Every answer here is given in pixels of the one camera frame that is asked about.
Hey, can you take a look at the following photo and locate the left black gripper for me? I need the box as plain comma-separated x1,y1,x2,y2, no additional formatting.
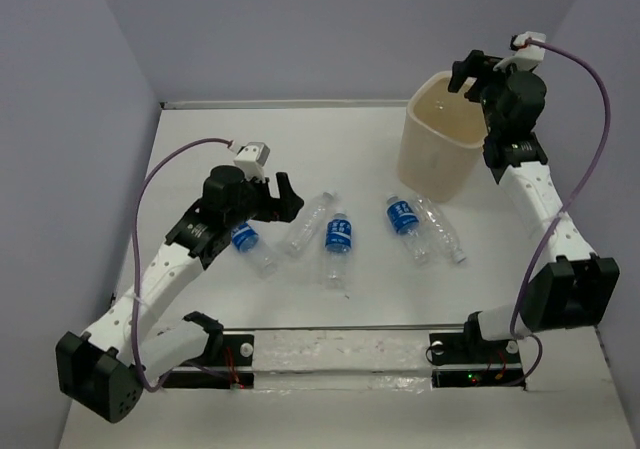
225,172,303,230

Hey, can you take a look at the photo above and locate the right blue label bottle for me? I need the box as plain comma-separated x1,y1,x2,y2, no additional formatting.
385,194,430,266

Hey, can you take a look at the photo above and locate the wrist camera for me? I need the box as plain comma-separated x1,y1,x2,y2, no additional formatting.
511,31,546,71
233,142,270,182

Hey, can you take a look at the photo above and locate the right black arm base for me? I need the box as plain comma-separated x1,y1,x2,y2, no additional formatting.
425,332,525,389

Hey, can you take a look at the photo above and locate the leftmost blue label bottle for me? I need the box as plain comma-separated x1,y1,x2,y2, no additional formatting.
231,223,278,277

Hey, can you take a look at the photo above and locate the beige plastic bin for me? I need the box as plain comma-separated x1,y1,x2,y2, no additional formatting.
397,71,487,203

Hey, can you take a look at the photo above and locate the clear unlabeled bottle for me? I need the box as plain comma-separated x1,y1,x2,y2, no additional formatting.
281,191,337,258
414,194,467,264

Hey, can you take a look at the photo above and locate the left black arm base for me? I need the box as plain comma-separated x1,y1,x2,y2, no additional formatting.
162,332,255,390

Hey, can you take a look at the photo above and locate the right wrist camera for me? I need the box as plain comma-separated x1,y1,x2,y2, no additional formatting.
511,31,546,71

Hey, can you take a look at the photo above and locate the purple cable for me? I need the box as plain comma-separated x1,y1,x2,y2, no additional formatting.
130,137,241,395
429,38,612,388

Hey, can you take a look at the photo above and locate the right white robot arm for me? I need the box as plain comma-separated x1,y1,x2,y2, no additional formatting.
448,48,620,361

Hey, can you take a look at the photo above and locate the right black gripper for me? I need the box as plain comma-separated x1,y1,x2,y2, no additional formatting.
447,49,524,134

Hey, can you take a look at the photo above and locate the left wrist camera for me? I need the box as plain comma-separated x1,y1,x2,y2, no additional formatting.
233,142,270,182

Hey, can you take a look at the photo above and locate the center blue label bottle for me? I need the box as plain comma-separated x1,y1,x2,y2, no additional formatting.
323,207,353,289

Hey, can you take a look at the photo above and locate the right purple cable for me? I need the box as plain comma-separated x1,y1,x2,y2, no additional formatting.
429,38,612,388

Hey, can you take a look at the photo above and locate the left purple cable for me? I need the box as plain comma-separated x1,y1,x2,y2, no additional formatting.
130,137,241,395

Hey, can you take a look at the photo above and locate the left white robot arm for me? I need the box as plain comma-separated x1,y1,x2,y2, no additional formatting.
55,165,304,423

